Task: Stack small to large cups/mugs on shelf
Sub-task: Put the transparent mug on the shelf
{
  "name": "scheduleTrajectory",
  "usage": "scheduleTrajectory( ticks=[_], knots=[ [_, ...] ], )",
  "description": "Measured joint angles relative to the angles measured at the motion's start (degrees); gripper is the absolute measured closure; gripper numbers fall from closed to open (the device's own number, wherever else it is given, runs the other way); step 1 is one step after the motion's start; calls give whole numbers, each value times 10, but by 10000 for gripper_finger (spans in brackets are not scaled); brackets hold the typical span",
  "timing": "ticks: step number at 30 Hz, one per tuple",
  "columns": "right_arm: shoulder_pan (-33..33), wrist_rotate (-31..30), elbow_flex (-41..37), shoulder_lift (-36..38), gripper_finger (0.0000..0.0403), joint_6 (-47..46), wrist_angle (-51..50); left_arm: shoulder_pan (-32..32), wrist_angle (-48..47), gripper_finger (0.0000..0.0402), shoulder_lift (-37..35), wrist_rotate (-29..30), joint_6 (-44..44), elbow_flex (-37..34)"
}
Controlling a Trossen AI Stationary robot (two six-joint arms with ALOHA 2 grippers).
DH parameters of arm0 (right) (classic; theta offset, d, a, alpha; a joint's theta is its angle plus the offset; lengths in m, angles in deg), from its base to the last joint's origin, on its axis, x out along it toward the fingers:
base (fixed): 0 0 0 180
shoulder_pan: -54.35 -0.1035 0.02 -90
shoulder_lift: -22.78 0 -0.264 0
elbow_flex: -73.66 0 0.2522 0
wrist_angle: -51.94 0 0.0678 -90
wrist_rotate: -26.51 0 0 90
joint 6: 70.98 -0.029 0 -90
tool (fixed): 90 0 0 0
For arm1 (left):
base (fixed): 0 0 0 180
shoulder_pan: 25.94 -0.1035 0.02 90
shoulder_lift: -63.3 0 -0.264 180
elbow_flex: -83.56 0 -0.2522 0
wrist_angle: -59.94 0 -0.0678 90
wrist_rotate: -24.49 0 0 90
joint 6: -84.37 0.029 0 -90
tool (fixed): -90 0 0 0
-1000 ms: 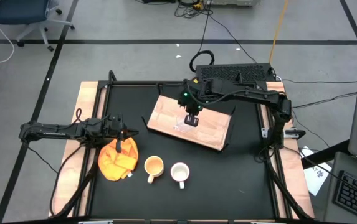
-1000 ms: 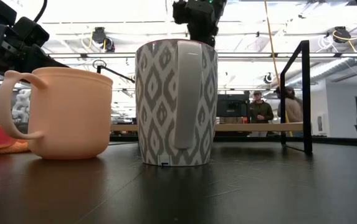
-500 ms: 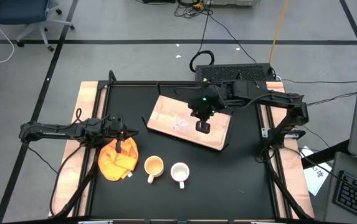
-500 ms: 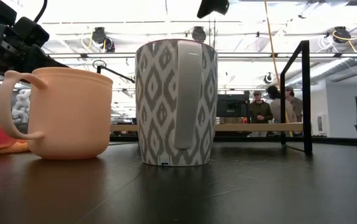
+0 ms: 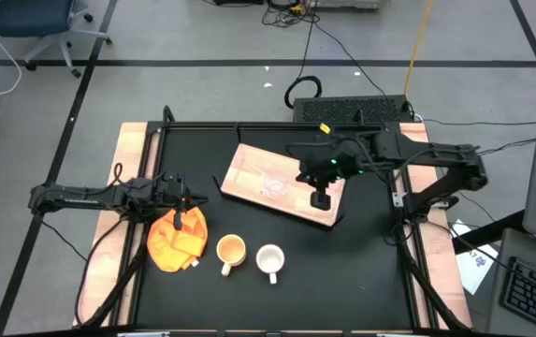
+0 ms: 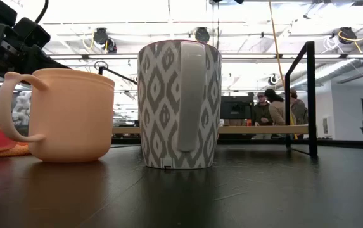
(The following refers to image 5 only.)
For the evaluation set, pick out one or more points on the yellow tag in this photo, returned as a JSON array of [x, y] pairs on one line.
[[325, 128]]

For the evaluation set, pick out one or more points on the black aluminium table frame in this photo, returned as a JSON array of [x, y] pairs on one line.
[[153, 154]]

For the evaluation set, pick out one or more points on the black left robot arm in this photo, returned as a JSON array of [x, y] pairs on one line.
[[76, 199]]

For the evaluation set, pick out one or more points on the orange cloth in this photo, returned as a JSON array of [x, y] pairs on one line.
[[176, 248]]

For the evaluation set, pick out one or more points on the white printed paper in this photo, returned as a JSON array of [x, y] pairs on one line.
[[475, 267]]

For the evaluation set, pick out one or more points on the silver arm base bracket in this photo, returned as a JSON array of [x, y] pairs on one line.
[[398, 199]]

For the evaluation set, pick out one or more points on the black computer tower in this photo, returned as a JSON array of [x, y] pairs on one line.
[[347, 110]]

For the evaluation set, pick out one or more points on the blue grey office chair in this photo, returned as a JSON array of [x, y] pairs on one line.
[[33, 16]]

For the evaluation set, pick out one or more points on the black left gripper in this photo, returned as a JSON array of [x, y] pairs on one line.
[[171, 192]]

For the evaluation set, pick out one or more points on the peach plastic mug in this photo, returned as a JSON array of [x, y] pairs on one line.
[[231, 250]]

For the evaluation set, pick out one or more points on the grey white patterned mug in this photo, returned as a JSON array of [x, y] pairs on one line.
[[270, 259]]

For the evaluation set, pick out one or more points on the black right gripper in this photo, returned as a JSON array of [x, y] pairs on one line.
[[337, 164]]

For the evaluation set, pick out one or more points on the black desk leg bar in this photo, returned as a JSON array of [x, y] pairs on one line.
[[487, 232]]

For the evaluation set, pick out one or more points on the grey floor box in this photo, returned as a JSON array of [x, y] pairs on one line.
[[349, 4]]

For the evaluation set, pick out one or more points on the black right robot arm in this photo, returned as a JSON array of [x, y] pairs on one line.
[[436, 154]]

